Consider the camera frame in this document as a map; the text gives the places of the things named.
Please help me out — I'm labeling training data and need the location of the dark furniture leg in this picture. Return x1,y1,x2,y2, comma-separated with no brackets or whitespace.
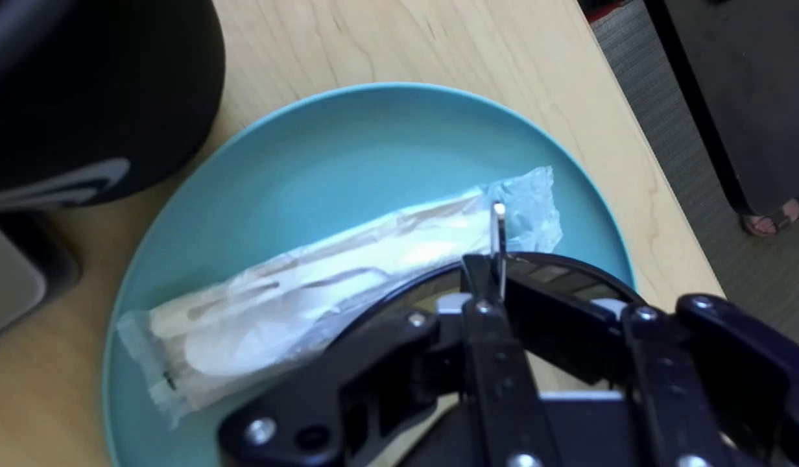
644,0,799,238

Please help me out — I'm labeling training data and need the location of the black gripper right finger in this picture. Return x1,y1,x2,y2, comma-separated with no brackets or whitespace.
504,269,799,467

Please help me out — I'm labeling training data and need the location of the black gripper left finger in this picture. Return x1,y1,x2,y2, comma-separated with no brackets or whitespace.
215,255,563,467

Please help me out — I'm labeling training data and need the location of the black mug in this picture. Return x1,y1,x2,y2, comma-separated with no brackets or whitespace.
0,0,229,215

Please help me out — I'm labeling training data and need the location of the light blue plate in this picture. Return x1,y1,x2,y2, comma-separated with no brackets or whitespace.
100,80,642,467

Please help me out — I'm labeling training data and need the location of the plastic-wrapped cutlery packet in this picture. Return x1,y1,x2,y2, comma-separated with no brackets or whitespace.
114,163,565,432

